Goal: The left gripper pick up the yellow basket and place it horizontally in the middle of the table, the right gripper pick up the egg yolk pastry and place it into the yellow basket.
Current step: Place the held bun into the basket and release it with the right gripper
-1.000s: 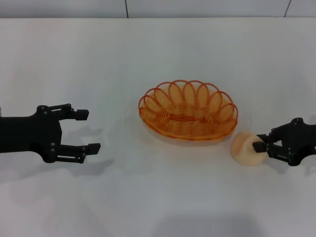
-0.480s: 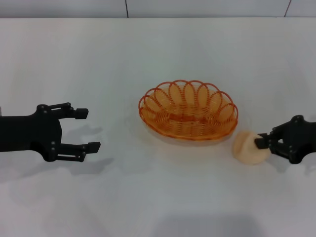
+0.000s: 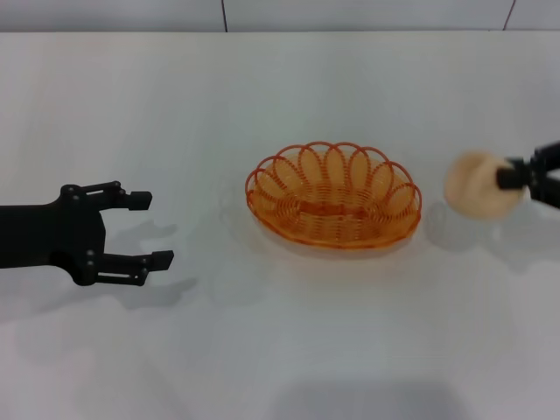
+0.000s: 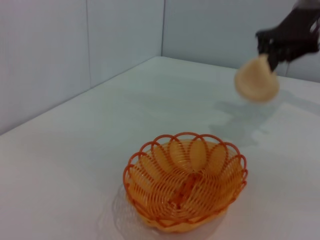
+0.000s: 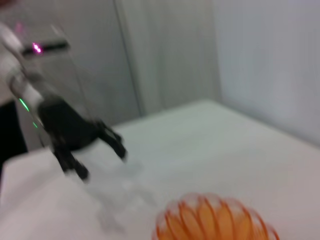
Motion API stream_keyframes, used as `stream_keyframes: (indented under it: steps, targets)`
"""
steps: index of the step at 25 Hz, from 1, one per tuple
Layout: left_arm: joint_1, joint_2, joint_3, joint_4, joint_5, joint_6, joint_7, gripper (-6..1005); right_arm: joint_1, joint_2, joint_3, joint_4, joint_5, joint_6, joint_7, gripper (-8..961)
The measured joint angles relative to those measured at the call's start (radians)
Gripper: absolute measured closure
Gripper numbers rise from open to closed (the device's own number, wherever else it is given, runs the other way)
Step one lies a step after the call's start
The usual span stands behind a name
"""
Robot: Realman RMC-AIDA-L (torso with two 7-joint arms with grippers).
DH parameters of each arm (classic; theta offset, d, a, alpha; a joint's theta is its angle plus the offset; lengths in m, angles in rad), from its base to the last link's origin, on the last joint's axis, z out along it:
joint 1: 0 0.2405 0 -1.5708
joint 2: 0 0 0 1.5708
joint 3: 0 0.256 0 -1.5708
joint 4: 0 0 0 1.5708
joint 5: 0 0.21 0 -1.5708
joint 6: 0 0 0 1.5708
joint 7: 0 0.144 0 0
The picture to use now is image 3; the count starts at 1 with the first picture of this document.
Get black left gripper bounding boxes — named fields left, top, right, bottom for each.
left=0, top=179, right=176, bottom=289

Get beige steamed bun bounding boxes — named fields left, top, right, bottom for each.
left=443, top=149, right=527, bottom=221

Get orange wire basket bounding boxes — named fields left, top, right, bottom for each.
left=244, top=140, right=424, bottom=252

